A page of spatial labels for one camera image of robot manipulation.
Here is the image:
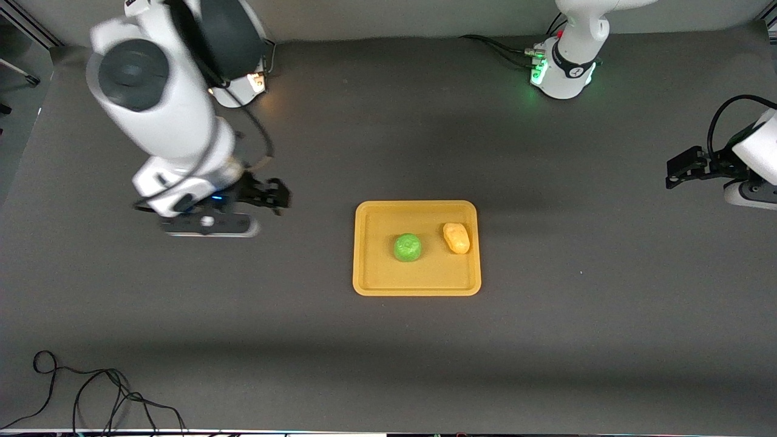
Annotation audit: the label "thick black base cable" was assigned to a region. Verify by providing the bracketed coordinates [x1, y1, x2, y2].
[458, 35, 542, 69]

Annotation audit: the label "green apple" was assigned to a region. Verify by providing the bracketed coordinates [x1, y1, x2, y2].
[393, 233, 423, 263]

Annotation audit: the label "yellow plastic tray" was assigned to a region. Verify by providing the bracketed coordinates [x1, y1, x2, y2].
[353, 200, 482, 297]

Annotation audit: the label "dark grey table mat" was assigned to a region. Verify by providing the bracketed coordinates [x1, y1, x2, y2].
[0, 23, 777, 433]

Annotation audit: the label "thin black loose cable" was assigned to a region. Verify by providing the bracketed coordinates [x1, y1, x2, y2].
[0, 350, 186, 435]

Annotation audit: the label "black right base cables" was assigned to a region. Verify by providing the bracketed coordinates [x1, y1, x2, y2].
[261, 36, 278, 77]

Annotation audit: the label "yellow potato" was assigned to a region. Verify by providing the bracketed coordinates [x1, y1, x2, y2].
[443, 222, 471, 255]

